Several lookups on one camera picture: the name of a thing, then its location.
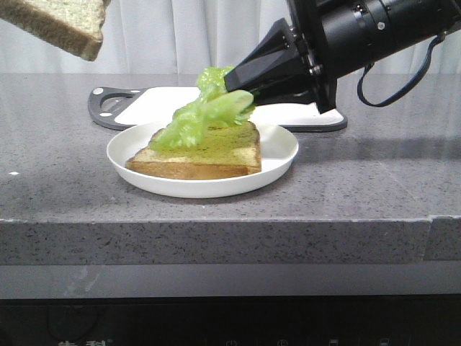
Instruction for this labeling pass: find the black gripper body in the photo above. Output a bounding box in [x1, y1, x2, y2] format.
[287, 1, 337, 113]

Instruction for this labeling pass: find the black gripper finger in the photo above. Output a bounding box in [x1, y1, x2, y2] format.
[224, 18, 306, 93]
[248, 79, 318, 106]

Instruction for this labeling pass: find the green lettuce leaf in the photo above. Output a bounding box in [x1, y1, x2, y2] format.
[149, 66, 255, 151]

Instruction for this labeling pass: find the toast bread slice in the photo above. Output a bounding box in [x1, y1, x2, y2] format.
[1, 1, 110, 61]
[125, 121, 262, 180]

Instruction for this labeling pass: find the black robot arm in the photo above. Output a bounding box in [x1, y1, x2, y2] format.
[225, 1, 460, 113]

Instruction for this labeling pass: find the white round plate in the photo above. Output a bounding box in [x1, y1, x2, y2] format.
[106, 121, 299, 198]

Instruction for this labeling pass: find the white pleated curtain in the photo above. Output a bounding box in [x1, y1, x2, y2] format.
[0, 0, 461, 76]

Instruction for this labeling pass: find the white grey-rimmed cutting board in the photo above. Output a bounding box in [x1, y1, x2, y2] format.
[88, 86, 348, 133]

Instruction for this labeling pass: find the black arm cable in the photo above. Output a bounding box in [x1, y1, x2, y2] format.
[357, 31, 447, 108]

